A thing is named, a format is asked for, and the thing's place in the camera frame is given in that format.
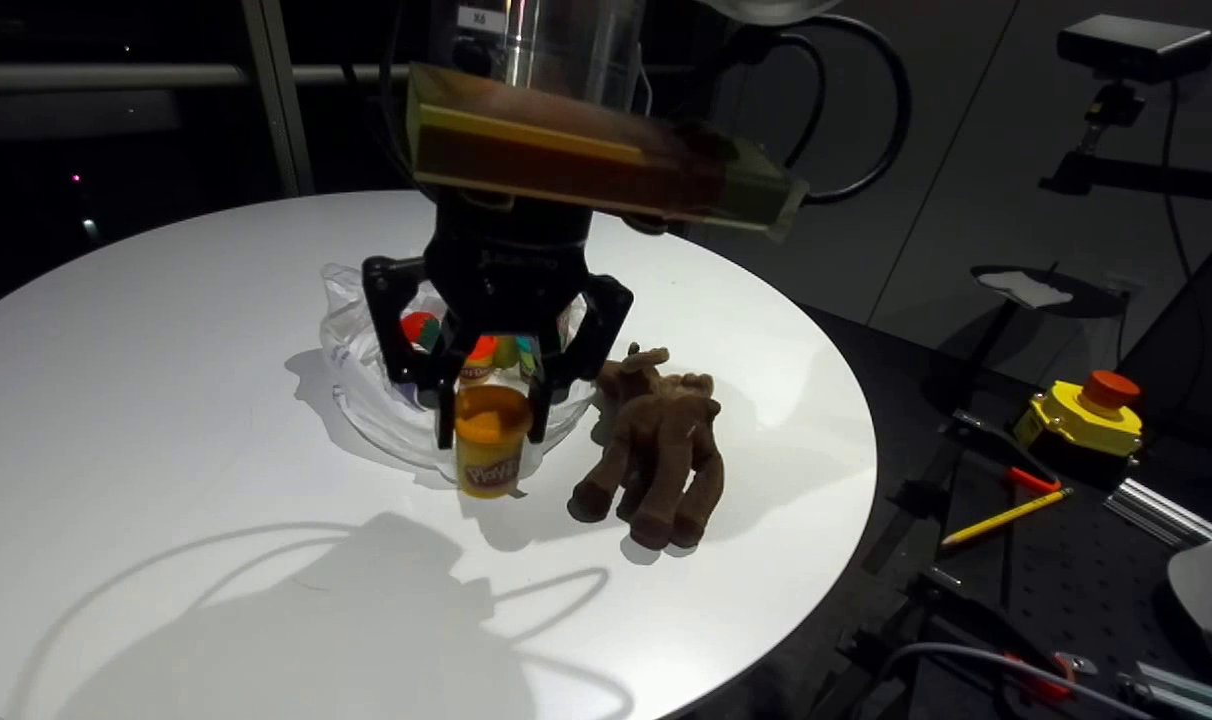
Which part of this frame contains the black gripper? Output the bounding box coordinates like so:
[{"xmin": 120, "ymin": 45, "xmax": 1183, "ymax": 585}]
[{"xmin": 355, "ymin": 193, "xmax": 639, "ymax": 452}]

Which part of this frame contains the orange cup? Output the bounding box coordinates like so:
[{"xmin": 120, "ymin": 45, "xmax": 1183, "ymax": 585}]
[{"xmin": 449, "ymin": 371, "xmax": 541, "ymax": 508}]

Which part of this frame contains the brown plush moose toy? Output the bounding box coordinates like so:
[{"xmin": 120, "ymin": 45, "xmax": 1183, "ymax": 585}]
[{"xmin": 562, "ymin": 339, "xmax": 730, "ymax": 558}]

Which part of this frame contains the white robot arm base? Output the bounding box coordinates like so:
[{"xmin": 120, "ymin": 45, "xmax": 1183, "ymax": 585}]
[{"xmin": 1163, "ymin": 525, "xmax": 1212, "ymax": 692}]

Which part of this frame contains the metal window railing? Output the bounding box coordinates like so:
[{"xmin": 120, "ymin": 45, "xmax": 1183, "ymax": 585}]
[{"xmin": 0, "ymin": 57, "xmax": 414, "ymax": 101}]

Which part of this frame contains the yellow pencil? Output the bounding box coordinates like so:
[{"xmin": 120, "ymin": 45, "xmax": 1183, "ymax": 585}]
[{"xmin": 935, "ymin": 484, "xmax": 1074, "ymax": 553}]

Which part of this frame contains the yellow emergency stop button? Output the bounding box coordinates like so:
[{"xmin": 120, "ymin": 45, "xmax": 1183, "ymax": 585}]
[{"xmin": 1007, "ymin": 363, "xmax": 1152, "ymax": 470}]

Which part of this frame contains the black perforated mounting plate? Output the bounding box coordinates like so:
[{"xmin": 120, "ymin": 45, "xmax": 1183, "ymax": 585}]
[{"xmin": 894, "ymin": 437, "xmax": 1212, "ymax": 720}]

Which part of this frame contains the light vertical window post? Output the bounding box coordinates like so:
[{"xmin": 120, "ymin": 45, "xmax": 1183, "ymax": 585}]
[{"xmin": 236, "ymin": 0, "xmax": 319, "ymax": 202}]

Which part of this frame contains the grey floor cable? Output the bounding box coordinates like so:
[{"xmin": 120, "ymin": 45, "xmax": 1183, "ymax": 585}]
[{"xmin": 880, "ymin": 635, "xmax": 1157, "ymax": 720}]

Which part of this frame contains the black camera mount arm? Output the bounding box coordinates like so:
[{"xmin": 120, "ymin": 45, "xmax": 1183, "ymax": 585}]
[{"xmin": 1035, "ymin": 76, "xmax": 1212, "ymax": 210}]

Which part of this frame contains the black camera on stand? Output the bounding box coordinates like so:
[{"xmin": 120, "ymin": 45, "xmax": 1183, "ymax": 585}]
[{"xmin": 1052, "ymin": 8, "xmax": 1212, "ymax": 89}]

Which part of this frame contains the aluminium extrusion rail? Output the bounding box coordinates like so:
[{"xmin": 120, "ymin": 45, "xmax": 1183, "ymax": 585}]
[{"xmin": 1119, "ymin": 655, "xmax": 1212, "ymax": 720}]

